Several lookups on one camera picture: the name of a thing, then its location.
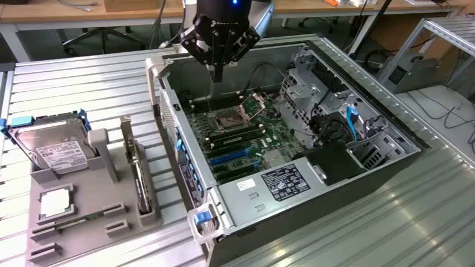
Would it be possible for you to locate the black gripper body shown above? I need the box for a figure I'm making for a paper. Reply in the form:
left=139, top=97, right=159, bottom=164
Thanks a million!
left=195, top=0, right=254, bottom=67

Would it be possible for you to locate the RAM memory stick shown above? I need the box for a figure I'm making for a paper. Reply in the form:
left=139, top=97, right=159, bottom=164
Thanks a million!
left=119, top=115, right=153, bottom=216

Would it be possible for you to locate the brown cardboard box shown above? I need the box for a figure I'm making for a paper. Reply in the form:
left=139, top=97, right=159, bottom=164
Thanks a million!
left=103, top=0, right=161, bottom=13

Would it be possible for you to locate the perforated silver disk cage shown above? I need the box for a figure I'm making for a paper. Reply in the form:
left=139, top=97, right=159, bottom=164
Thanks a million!
left=279, top=68, right=324, bottom=131

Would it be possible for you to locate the black office chair base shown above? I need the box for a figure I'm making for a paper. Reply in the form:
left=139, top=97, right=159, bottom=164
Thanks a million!
left=280, top=16, right=339, bottom=29
left=61, top=24, right=147, bottom=56

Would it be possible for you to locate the metal socket cover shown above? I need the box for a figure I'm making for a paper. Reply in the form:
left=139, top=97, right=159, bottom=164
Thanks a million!
left=240, top=92, right=268, bottom=119

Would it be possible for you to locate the wooden desk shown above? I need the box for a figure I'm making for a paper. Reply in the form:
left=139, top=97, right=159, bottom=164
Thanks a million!
left=272, top=0, right=468, bottom=53
left=0, top=0, right=197, bottom=63

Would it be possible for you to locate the CPU socket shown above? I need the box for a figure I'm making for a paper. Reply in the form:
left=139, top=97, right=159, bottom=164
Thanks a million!
left=209, top=107, right=256, bottom=131

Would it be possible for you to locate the green motherboard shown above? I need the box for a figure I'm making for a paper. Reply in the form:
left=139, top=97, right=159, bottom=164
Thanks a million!
left=183, top=91, right=308, bottom=186

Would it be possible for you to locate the blue expansion slot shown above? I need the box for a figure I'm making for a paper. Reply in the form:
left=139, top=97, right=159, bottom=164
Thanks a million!
left=207, top=148, right=252, bottom=165

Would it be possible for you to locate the silver chipset heatsink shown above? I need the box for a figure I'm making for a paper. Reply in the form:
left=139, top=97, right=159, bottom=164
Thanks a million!
left=263, top=150, right=294, bottom=169

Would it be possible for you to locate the black expansion slot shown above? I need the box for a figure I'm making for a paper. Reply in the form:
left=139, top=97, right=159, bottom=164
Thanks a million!
left=213, top=162, right=260, bottom=175

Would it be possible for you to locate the grey box device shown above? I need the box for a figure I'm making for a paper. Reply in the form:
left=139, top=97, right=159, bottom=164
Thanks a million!
left=386, top=55, right=442, bottom=95

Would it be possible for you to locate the black plastic shroud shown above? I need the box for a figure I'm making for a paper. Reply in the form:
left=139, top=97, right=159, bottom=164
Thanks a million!
left=292, top=141, right=368, bottom=186

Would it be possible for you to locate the hard disk in blue carrier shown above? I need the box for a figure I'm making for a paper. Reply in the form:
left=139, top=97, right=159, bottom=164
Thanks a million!
left=0, top=108, right=100, bottom=175

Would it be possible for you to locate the silver disk bay tray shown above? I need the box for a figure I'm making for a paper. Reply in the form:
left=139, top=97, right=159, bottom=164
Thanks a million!
left=346, top=130, right=411, bottom=171

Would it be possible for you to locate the silver power supply unit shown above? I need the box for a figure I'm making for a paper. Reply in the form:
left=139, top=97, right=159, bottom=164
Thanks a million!
left=218, top=157, right=330, bottom=229

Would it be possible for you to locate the open black PC case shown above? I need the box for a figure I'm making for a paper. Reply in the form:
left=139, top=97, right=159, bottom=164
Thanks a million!
left=143, top=39, right=434, bottom=267

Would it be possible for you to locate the grey parts rack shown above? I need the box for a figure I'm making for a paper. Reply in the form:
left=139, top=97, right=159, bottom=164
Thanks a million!
left=25, top=129, right=164, bottom=265

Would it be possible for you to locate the blue case latch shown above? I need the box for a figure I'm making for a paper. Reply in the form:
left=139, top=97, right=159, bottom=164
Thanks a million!
left=192, top=211, right=212, bottom=224

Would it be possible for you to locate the silver CPU chip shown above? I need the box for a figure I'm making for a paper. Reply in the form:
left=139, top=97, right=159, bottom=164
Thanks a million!
left=39, top=190, right=73, bottom=217

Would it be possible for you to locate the green RAM stick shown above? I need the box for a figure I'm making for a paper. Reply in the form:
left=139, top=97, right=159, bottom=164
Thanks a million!
left=51, top=210, right=112, bottom=231

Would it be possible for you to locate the grey cable with metal plug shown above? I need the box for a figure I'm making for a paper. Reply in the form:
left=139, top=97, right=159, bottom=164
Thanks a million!
left=148, top=0, right=172, bottom=50

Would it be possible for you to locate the black wire loop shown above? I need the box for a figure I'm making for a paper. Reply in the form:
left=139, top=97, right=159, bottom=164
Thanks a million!
left=248, top=62, right=287, bottom=94

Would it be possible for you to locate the thin grey cable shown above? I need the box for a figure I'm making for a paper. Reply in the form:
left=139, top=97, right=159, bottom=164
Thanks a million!
left=57, top=0, right=100, bottom=12

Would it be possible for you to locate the coiled black cable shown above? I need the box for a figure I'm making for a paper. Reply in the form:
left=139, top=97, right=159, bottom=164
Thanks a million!
left=364, top=49, right=387, bottom=70

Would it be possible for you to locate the black wire bundle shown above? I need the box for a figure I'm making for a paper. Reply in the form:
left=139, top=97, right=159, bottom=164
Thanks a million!
left=310, top=112, right=354, bottom=147

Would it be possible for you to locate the blue wire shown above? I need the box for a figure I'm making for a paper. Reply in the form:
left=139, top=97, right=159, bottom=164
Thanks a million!
left=347, top=106, right=360, bottom=142

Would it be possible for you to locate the aluminium profile frame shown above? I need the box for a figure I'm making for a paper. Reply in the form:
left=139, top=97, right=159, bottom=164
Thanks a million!
left=375, top=17, right=475, bottom=94

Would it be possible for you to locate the thin black wire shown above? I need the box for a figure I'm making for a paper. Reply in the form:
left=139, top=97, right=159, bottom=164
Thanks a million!
left=406, top=88, right=475, bottom=129

